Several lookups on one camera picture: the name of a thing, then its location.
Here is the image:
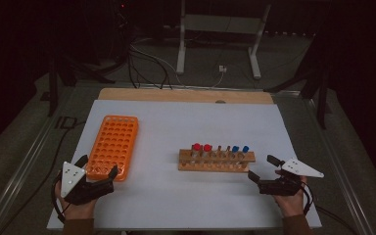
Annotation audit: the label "white metal stand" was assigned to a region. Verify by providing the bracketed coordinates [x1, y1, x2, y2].
[175, 0, 273, 80]

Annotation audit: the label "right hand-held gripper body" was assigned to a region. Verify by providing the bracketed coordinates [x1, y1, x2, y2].
[257, 158, 325, 197]

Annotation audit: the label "red capped test tube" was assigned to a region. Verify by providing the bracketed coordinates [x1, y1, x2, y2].
[202, 143, 213, 165]
[191, 142, 203, 165]

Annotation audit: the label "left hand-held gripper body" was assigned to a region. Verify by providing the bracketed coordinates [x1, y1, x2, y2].
[60, 161, 116, 207]

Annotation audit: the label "orange plastic tube rack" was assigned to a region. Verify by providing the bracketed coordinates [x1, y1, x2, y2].
[85, 115, 140, 182]

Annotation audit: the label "wooden test tube rack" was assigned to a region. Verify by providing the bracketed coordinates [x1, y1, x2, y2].
[177, 145, 257, 174]

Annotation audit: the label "person's right hand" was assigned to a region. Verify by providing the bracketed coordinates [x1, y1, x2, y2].
[273, 169, 308, 218]

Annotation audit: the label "black stand legs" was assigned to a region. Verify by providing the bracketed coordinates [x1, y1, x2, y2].
[42, 53, 116, 118]
[263, 32, 332, 130]

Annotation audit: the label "person's left hand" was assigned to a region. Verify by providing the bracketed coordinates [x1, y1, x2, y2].
[54, 180, 97, 220]

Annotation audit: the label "black floor cables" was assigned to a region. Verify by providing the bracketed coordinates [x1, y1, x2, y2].
[126, 43, 174, 91]

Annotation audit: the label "white cable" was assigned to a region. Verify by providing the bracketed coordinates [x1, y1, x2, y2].
[130, 43, 225, 89]

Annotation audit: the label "right hand-held gripper black cable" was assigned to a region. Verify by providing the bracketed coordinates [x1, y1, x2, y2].
[300, 180, 352, 231]

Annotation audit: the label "blue capped test tube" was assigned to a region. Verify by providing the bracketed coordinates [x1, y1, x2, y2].
[230, 145, 241, 165]
[241, 145, 251, 163]

